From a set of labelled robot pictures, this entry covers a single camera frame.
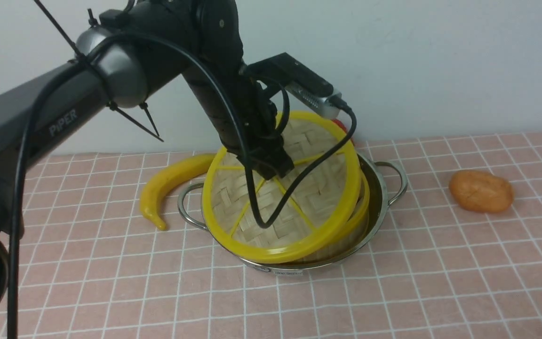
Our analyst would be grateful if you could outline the pink checkered tablecloth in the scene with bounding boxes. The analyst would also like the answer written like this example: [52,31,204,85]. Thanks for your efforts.
[18,132,542,339]

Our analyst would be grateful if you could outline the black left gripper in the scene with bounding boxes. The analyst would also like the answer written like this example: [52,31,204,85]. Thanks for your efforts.
[182,63,295,180]

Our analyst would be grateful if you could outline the black camera cable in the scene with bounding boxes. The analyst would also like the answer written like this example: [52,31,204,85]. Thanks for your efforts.
[7,31,358,339]

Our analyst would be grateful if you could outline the yellow bamboo steamer basket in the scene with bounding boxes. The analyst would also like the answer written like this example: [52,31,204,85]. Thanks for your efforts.
[293,171,370,264]

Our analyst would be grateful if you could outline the yellow plastic banana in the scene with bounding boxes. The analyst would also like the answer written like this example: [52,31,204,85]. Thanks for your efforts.
[139,153,215,230]

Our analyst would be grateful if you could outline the orange plastic potato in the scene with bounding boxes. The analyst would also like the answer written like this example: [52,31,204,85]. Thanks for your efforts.
[449,169,515,214]

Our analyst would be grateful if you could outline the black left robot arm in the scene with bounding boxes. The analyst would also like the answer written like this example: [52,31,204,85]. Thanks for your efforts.
[0,0,294,338]

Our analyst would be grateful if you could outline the yellow woven steamer lid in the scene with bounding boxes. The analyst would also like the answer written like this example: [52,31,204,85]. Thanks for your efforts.
[201,110,368,264]

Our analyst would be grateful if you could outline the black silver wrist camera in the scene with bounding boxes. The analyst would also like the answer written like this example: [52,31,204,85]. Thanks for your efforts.
[242,52,342,120]

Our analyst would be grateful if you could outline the stainless steel pot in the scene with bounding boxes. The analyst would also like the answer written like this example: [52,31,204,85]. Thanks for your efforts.
[178,156,408,275]

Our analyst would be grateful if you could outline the red plastic bell pepper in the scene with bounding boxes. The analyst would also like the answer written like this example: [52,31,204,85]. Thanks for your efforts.
[332,119,356,146]

